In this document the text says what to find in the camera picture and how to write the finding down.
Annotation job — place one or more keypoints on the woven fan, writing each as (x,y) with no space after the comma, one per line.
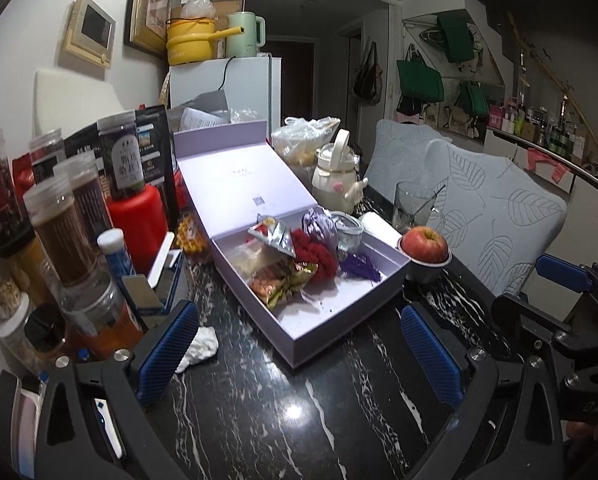
(165,90)

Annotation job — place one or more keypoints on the metal bowl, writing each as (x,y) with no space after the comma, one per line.
(424,272)

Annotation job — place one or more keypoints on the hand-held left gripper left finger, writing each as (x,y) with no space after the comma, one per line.
(166,350)

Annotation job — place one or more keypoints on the crumpled white plastic bag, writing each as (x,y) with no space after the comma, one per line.
(198,7)

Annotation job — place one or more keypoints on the glass mug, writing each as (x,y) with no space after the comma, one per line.
(404,210)

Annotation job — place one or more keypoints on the bamboo pole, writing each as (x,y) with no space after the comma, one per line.
(559,80)

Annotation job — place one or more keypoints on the row of bottles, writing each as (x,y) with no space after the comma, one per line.
(539,130)

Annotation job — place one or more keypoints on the clear plastic bag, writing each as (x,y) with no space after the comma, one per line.
(304,137)

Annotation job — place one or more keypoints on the cluster of clear food jars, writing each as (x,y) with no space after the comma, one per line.
(59,235)

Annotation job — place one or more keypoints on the leaf-pattern covered chair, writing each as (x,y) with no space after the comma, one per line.
(394,155)
(504,210)

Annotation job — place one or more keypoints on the white crumpled tissue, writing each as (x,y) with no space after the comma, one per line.
(199,347)

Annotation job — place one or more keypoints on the purple tassel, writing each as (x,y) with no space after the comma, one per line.
(361,266)

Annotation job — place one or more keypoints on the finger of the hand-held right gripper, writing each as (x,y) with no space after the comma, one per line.
(521,312)
(564,272)

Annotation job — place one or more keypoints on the framed picture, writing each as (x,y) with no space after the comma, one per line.
(151,5)

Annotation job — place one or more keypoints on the red apple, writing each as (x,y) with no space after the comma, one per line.
(425,244)

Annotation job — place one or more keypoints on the yellow pot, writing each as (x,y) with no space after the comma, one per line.
(191,42)

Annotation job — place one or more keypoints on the grey paper bag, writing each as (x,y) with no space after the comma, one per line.
(204,110)

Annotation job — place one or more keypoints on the person's right hand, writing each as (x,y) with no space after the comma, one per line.
(590,434)

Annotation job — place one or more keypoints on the white cabinet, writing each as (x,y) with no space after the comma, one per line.
(594,200)

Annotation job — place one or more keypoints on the black printed foil bag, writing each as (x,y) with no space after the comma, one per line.
(154,135)

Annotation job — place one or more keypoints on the lavender gift box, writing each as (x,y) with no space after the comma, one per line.
(229,185)

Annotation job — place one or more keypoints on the silver flat carton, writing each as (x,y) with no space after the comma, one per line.
(144,292)

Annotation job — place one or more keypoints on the black handbag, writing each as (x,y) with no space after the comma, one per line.
(368,77)

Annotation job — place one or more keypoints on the white tissue pack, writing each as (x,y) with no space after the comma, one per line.
(379,226)

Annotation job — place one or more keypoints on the green tote bag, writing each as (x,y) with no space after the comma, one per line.
(474,100)
(419,81)
(456,32)

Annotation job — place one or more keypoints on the lavender brocade pouch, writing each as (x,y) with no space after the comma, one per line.
(319,222)

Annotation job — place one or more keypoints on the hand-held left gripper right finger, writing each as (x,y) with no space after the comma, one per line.
(431,360)

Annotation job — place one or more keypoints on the gold candy bag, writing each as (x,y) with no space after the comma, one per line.
(279,285)

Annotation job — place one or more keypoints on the beige tote bag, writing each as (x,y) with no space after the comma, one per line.
(456,119)

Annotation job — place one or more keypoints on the red canister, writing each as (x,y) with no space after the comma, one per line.
(139,220)

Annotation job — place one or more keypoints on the pink cloth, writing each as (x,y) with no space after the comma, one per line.
(549,162)

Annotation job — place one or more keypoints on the red fuzzy sock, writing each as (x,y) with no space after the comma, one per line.
(314,257)

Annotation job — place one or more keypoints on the cream character teapot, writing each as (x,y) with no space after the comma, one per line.
(336,175)

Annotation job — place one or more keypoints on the silver snack packet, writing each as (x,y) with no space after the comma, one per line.
(274,240)

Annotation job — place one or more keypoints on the blue white bottle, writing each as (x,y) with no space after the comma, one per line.
(116,255)

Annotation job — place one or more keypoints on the translucent zip bag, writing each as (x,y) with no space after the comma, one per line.
(244,260)

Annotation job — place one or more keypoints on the white refrigerator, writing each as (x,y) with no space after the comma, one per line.
(244,90)

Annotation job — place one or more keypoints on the wall intercom panel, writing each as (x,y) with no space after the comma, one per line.
(89,30)

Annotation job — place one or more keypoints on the green kettle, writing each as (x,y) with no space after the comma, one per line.
(244,35)

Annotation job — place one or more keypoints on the metal stirrer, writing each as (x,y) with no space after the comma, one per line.
(429,200)

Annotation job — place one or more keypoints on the yellow waffle snack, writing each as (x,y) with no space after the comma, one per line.
(191,235)

